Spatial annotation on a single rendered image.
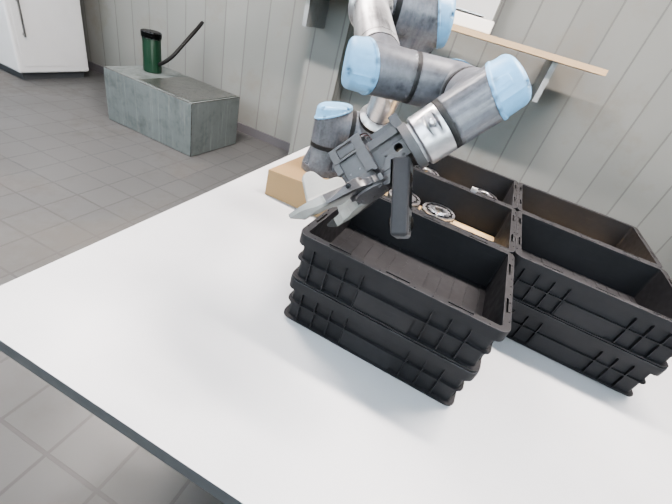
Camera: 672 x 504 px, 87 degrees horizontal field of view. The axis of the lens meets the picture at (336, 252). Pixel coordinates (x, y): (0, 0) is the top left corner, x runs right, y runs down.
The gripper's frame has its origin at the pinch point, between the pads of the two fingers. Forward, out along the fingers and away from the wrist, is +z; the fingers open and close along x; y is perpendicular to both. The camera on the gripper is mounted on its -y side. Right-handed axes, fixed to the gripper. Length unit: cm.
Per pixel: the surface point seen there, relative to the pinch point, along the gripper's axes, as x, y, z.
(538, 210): -93, -12, -47
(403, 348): -17.2, -25.4, 0.7
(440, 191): -62, 6, -21
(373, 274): -9.2, -10.7, -2.9
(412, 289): -9.5, -16.1, -7.7
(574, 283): -39, -31, -34
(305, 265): -11.7, -2.5, 9.0
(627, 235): -94, -33, -66
